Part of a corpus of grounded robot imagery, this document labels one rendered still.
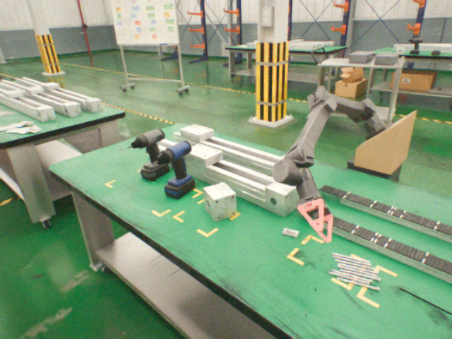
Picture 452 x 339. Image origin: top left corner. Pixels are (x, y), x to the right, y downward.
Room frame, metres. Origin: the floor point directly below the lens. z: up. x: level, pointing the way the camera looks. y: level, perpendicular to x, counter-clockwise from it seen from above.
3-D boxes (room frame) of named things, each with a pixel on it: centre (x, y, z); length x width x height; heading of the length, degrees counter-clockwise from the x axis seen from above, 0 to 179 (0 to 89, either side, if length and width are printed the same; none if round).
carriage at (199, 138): (1.67, 0.16, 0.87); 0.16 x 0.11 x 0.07; 46
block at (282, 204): (1.06, -0.21, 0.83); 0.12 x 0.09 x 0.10; 136
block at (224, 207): (1.04, 0.03, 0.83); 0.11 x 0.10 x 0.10; 115
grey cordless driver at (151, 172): (1.36, 0.37, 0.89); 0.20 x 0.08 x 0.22; 145
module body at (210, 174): (1.36, 0.12, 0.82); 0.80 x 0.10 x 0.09; 46
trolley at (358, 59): (4.06, -1.63, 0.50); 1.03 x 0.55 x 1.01; 59
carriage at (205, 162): (1.36, 0.12, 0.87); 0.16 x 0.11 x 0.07; 46
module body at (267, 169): (1.50, -0.01, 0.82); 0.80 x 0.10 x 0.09; 46
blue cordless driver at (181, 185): (1.18, 0.23, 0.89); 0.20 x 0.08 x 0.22; 144
